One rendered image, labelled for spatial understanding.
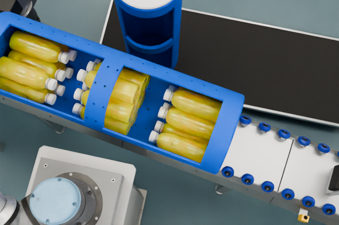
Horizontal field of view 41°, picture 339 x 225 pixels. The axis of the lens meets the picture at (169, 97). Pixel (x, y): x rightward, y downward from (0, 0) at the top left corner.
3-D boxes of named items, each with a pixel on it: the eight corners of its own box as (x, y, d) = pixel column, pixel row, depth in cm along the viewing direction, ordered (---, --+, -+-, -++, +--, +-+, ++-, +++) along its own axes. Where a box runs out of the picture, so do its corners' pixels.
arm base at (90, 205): (86, 237, 133) (80, 238, 123) (37, 222, 134) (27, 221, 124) (103, 186, 137) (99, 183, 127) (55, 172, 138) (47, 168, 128)
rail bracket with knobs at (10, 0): (15, 29, 184) (6, 17, 174) (-1, 22, 185) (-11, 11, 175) (25, 7, 186) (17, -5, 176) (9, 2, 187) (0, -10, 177)
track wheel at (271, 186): (276, 186, 160) (276, 182, 161) (263, 182, 160) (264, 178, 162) (271, 194, 163) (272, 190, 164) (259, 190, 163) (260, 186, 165)
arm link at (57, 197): (94, 208, 125) (86, 206, 112) (51, 237, 123) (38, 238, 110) (71, 172, 128) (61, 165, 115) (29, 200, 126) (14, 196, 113)
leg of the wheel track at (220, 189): (223, 195, 256) (241, 187, 195) (213, 191, 256) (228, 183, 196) (226, 185, 257) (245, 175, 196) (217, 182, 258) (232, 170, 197)
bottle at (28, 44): (13, 28, 157) (63, 46, 155) (21, 31, 164) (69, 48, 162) (6, 47, 157) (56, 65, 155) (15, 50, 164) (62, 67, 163)
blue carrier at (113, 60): (212, 180, 163) (223, 167, 136) (-9, 97, 170) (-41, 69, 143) (236, 109, 172) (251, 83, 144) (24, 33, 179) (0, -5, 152)
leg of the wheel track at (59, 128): (62, 134, 264) (32, 109, 203) (53, 131, 264) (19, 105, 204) (66, 125, 265) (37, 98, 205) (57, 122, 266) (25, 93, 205)
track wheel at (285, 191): (296, 194, 159) (296, 190, 161) (284, 189, 160) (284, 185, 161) (291, 202, 162) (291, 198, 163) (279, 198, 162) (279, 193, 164)
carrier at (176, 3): (121, 42, 263) (138, 87, 256) (100, -42, 178) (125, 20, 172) (167, 25, 266) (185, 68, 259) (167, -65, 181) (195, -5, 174)
